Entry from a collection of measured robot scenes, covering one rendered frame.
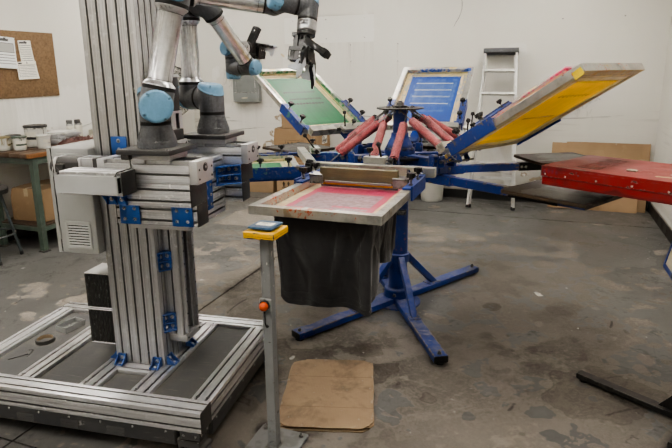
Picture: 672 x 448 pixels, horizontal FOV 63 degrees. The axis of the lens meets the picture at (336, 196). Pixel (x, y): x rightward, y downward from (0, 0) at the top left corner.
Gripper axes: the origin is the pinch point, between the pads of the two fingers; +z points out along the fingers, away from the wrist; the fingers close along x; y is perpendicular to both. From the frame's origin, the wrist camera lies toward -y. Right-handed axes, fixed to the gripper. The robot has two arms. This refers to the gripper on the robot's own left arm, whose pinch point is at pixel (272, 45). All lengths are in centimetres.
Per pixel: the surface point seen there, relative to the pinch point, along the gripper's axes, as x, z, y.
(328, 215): 95, -62, 58
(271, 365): 92, -86, 118
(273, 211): 72, -69, 61
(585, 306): 164, 140, 147
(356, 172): 70, -8, 54
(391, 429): 129, -46, 152
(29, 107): -333, 19, 91
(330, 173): 57, -12, 57
